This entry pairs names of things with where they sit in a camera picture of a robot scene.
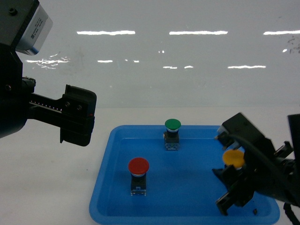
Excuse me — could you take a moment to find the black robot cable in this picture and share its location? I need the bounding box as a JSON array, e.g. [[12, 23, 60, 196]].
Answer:
[[283, 202, 300, 225]]

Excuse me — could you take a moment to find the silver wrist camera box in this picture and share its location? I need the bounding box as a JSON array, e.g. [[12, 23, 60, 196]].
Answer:
[[16, 4, 53, 55]]

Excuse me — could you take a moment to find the red push button switch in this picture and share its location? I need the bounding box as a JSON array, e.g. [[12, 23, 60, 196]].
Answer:
[[128, 157, 150, 196]]

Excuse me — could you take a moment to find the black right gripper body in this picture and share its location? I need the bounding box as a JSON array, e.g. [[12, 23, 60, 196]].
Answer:
[[221, 113, 300, 206]]

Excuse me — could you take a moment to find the yellow push button switch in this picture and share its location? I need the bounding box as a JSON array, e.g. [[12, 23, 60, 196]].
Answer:
[[222, 149, 245, 169]]

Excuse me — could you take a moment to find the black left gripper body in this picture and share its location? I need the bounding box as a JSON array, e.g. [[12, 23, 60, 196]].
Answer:
[[0, 0, 39, 137]]

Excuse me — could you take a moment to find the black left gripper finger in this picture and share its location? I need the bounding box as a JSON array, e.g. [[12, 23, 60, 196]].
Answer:
[[29, 85, 97, 147]]

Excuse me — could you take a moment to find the blue plastic tray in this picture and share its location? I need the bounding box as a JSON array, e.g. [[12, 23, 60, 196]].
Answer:
[[89, 125, 280, 225]]

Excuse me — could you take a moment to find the green push button switch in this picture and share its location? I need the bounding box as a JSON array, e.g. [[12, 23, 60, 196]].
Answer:
[[164, 119, 181, 150]]

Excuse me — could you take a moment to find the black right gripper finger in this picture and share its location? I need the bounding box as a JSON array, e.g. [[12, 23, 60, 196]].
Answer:
[[214, 126, 241, 151], [212, 165, 255, 216]]

